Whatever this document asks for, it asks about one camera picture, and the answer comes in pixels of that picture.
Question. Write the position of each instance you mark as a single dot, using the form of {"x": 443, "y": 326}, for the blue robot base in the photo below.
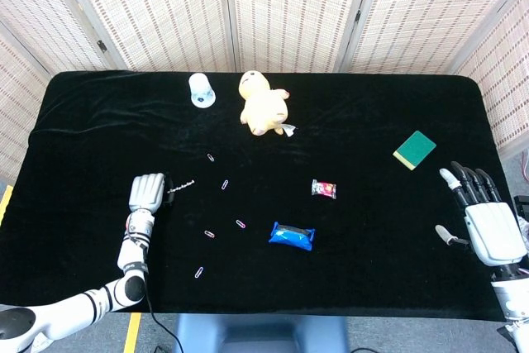
{"x": 260, "y": 334}

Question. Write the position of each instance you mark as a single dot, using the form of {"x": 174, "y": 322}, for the silver beaded magnetic stick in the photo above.
{"x": 182, "y": 186}

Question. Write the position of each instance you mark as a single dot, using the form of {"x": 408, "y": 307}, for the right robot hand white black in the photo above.
{"x": 492, "y": 229}

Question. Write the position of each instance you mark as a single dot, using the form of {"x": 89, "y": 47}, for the green yellow scouring sponge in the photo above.
{"x": 414, "y": 149}

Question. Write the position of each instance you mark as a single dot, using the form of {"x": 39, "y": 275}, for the small red snack packet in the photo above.
{"x": 323, "y": 188}

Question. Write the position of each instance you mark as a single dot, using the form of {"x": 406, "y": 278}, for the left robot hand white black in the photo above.
{"x": 146, "y": 192}

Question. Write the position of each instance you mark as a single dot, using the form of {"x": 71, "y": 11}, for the yellow plush toy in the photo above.
{"x": 264, "y": 105}

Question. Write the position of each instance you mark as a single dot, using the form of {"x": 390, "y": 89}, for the dark metal screen hinge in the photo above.
{"x": 102, "y": 46}
{"x": 357, "y": 15}

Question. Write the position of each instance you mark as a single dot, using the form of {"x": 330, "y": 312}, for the woven folding screen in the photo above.
{"x": 289, "y": 10}

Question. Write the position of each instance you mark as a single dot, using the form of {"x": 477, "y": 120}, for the blue snack package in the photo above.
{"x": 291, "y": 236}

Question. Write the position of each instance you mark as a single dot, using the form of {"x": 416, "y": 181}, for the black velvet tablecloth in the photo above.
{"x": 289, "y": 278}

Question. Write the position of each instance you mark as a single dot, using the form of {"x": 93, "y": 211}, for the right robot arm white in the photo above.
{"x": 510, "y": 295}

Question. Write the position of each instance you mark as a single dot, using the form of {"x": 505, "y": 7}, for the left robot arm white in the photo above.
{"x": 128, "y": 287}

